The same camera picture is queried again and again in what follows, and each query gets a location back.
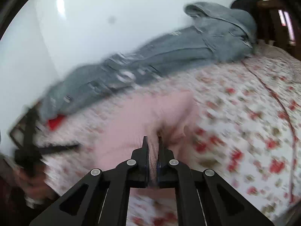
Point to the floral bed sheet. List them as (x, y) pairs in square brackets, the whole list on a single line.
[(247, 129)]

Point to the grey patterned quilt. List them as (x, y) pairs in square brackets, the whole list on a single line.
[(218, 34)]

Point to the red pillow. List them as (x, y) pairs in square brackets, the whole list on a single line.
[(53, 124)]

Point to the person's left hand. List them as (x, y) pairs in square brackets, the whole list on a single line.
[(36, 191)]

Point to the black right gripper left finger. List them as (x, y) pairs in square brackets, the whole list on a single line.
[(100, 197)]

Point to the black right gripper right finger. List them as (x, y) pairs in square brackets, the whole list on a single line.
[(204, 197)]

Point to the wooden headboard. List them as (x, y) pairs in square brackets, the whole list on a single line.
[(25, 129)]

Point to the pink knitted sweater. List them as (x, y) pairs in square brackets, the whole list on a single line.
[(171, 117)]

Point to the wooden footboard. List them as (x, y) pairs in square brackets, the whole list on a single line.
[(285, 15)]

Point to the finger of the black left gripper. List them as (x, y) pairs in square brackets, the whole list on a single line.
[(51, 149)]

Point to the black clothing pile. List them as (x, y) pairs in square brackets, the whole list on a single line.
[(262, 17)]

